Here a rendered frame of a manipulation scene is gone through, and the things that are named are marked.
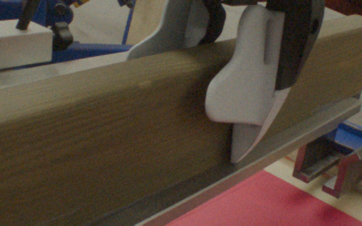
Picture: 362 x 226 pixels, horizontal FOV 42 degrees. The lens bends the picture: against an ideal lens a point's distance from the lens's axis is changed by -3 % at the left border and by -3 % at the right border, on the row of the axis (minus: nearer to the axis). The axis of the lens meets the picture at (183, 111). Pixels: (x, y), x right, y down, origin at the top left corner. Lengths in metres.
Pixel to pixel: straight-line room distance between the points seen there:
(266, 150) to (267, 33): 0.09
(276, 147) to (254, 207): 0.17
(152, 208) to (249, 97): 0.07
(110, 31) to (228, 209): 3.11
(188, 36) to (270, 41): 0.06
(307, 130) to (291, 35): 0.12
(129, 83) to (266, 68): 0.08
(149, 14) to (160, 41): 2.85
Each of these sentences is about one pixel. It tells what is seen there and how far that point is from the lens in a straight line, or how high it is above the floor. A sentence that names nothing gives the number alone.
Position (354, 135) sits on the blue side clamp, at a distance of 0.58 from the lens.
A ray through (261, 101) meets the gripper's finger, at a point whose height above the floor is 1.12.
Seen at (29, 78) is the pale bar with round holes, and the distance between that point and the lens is 0.49.
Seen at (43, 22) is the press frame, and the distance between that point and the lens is 0.93.
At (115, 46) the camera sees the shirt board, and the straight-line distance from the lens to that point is 1.04.
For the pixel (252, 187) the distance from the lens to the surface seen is 0.51.
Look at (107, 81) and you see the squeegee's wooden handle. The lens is 0.21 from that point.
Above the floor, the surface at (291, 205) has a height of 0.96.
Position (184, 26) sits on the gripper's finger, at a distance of 0.28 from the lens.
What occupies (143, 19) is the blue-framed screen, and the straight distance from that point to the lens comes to 3.15.
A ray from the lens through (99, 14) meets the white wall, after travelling 3.62.
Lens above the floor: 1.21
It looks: 23 degrees down
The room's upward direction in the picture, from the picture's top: 8 degrees clockwise
